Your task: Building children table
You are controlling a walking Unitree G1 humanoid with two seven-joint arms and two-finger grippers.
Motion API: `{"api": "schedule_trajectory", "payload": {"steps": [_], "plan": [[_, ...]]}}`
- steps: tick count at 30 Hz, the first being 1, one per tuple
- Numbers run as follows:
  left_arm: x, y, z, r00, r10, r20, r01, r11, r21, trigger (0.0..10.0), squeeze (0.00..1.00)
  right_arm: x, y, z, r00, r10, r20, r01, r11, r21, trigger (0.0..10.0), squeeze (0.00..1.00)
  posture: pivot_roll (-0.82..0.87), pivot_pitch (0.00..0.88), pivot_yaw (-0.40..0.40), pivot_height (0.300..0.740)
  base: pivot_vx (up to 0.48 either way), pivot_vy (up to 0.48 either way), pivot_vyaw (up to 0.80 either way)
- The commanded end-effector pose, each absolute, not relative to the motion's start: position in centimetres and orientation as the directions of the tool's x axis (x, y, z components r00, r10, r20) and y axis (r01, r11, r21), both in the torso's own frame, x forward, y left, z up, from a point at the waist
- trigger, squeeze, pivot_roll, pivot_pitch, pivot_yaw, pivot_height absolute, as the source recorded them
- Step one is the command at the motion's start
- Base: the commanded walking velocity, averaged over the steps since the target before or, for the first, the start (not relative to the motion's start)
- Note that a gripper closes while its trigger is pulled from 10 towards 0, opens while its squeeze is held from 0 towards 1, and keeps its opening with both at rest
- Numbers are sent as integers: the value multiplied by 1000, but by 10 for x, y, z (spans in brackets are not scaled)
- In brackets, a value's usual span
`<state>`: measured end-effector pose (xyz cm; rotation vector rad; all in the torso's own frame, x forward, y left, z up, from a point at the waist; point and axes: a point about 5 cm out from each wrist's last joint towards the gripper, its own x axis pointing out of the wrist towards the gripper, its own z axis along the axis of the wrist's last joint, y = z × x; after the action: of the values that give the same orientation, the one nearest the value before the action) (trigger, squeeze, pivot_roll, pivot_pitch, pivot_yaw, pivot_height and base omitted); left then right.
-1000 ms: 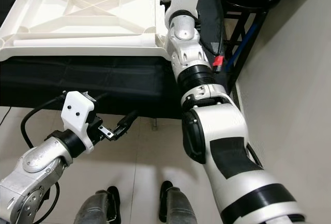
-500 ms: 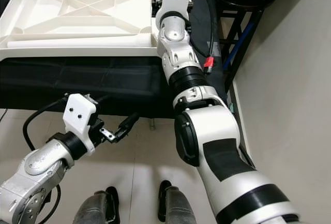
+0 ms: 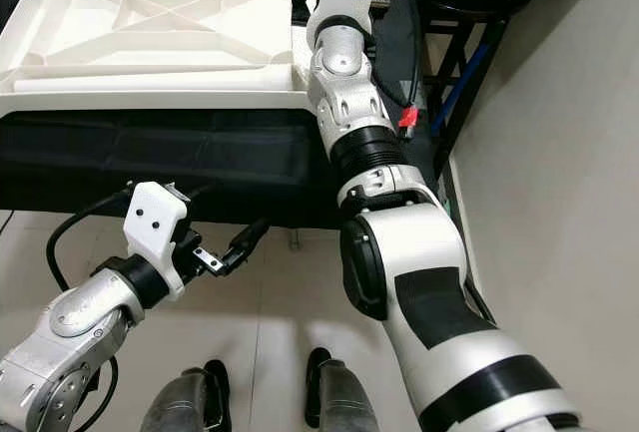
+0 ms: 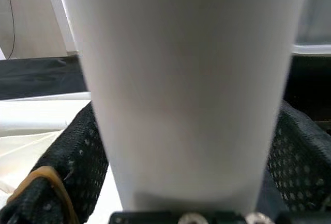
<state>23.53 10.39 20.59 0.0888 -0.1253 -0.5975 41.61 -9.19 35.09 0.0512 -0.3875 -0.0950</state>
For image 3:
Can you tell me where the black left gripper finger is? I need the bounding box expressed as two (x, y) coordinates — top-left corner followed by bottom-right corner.
(195, 216), (272, 276)

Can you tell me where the white plastic table leg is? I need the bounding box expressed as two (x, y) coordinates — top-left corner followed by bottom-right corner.
(10, 61), (296, 96)

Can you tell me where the black table cloth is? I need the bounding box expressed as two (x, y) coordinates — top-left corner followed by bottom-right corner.
(0, 0), (445, 231)

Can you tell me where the robot left leg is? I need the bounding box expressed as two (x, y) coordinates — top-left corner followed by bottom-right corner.
(140, 360), (231, 432)

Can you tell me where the robot leg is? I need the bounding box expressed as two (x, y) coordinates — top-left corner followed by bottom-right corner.
(140, 360), (231, 432)
(305, 347), (380, 432)

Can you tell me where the white plastic table top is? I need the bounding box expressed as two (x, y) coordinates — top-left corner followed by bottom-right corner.
(0, 0), (335, 114)

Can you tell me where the robot right leg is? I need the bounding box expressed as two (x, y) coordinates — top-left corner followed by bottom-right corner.
(305, 347), (380, 432)

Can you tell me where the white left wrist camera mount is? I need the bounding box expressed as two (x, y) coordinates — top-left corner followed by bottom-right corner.
(123, 181), (191, 303)

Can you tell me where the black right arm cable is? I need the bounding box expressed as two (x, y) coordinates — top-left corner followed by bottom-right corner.
(379, 0), (422, 114)

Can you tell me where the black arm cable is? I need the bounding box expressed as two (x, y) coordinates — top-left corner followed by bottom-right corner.
(45, 185), (136, 293)
(379, 0), (422, 114)

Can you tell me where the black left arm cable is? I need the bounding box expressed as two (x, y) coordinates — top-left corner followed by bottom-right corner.
(45, 185), (136, 293)

